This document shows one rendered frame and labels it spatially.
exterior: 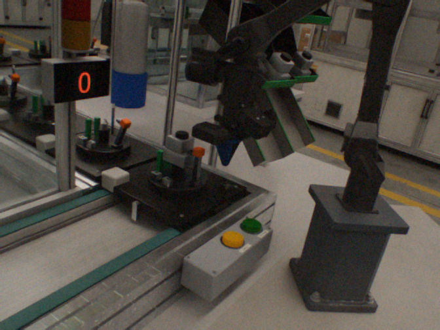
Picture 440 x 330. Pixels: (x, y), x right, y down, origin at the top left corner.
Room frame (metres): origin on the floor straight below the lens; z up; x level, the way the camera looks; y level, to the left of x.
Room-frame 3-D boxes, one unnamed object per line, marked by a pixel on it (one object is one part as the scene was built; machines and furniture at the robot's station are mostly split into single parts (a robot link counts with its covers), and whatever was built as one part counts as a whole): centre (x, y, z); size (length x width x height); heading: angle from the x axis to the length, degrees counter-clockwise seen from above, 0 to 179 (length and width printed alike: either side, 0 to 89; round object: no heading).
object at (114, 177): (0.80, 0.23, 0.97); 0.05 x 0.05 x 0.04; 58
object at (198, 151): (0.81, 0.06, 1.04); 0.04 x 0.02 x 0.08; 58
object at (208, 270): (0.64, -0.05, 0.93); 0.21 x 0.07 x 0.06; 148
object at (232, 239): (0.64, -0.05, 0.96); 0.04 x 0.04 x 0.02
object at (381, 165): (0.68, -0.26, 1.15); 0.09 x 0.07 x 0.06; 163
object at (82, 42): (0.73, 0.29, 1.28); 0.05 x 0.05 x 0.05
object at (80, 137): (0.96, 0.31, 1.01); 0.24 x 0.24 x 0.13; 58
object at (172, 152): (0.83, 0.10, 1.06); 0.08 x 0.04 x 0.07; 58
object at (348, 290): (0.68, -0.27, 0.96); 0.15 x 0.15 x 0.20; 9
